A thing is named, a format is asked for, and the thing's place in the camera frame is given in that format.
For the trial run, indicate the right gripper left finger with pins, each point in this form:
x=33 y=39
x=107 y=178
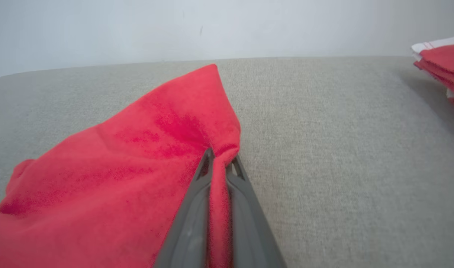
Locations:
x=189 y=230

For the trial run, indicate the grey fabric sofa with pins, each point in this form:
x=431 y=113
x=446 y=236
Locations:
x=342 y=167

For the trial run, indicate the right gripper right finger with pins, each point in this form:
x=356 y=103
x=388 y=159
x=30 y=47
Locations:
x=249 y=230

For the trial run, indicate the red shorts white band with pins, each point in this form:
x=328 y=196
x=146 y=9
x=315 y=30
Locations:
x=446 y=63

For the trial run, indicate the red white basketball jersey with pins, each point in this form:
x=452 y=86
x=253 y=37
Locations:
x=100 y=178

